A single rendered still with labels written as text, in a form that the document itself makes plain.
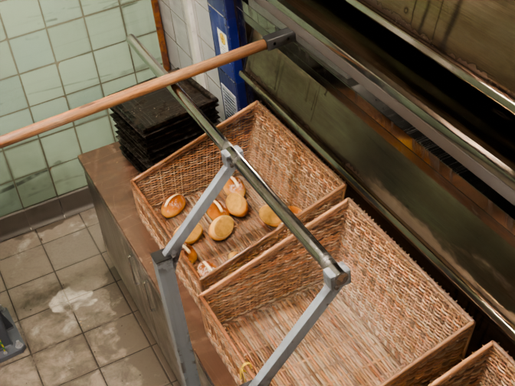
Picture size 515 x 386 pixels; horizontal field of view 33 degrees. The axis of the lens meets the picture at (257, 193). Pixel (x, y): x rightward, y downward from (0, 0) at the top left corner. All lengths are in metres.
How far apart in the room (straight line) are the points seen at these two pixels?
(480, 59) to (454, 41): 0.08
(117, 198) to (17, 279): 0.87
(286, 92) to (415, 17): 0.84
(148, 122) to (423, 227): 1.11
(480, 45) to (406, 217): 0.60
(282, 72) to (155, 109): 0.52
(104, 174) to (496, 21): 1.78
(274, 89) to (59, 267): 1.42
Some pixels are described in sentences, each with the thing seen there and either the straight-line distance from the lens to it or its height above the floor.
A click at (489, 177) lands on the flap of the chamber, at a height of 1.40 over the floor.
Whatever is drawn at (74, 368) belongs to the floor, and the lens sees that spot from 3.22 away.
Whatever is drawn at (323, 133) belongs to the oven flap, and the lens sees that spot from 2.39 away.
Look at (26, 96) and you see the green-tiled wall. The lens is 3.60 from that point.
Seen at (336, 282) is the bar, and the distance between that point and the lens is 1.66.
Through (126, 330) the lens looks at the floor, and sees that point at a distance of 3.29.
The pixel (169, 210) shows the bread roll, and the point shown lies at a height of 0.62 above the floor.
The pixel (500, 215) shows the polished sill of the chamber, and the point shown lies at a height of 1.16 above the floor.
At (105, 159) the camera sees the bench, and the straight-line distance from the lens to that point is 3.14.
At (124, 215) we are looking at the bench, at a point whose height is 0.58.
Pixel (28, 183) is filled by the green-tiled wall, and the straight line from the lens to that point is 3.79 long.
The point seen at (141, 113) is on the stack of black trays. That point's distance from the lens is 2.88.
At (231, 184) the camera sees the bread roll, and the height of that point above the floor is 0.64.
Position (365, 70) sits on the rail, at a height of 1.43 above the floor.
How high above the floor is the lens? 2.30
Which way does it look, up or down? 37 degrees down
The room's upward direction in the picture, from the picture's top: 8 degrees counter-clockwise
